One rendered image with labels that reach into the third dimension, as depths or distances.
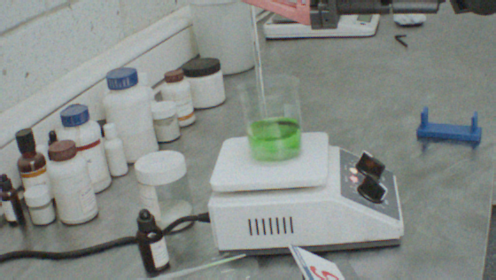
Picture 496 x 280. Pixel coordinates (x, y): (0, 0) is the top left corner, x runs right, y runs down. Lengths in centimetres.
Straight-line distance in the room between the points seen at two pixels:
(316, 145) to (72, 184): 30
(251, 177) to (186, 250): 12
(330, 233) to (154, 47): 69
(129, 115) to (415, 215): 43
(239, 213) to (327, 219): 9
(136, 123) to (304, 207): 36
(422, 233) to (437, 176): 14
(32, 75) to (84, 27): 16
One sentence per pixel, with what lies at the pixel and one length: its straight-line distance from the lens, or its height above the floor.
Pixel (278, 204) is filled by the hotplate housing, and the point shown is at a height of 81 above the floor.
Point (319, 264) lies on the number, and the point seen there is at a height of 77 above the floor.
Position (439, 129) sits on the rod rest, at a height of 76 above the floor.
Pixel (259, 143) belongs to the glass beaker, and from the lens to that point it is 70.
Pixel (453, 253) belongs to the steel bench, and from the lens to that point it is 70.
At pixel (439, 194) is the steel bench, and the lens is 82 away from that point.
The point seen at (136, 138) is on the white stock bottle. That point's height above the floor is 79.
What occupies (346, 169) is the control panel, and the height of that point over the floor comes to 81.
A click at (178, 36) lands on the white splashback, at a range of 136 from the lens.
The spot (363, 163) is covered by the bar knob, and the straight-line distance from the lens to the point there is 76.
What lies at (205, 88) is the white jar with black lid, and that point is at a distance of 115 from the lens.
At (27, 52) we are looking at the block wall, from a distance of 104.
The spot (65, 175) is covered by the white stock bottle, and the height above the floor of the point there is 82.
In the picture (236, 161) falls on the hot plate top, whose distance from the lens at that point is 73.
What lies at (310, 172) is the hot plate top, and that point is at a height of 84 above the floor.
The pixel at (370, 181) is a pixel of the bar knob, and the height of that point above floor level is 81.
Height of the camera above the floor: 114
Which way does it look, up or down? 23 degrees down
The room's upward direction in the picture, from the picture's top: 8 degrees counter-clockwise
